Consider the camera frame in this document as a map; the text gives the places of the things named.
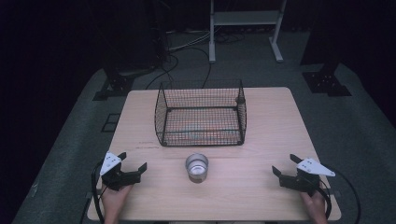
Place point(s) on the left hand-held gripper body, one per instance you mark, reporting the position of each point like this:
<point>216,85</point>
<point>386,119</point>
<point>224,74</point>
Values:
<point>120,179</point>

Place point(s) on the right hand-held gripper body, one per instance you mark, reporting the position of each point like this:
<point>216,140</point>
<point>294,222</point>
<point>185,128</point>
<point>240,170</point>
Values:
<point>300,182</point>

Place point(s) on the silver metal cup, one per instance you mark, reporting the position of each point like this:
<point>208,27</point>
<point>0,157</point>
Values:
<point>196,169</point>

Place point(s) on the black stand base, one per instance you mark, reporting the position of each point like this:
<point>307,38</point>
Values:
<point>116,85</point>
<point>325,84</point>

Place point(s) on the person's left hand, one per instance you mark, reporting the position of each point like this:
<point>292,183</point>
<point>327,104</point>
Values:
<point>112,200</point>

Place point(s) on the person's right hand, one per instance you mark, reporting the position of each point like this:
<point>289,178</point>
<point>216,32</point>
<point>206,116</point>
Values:
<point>317,203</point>

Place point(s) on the white metal table frame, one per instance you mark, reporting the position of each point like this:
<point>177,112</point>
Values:
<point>246,17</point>

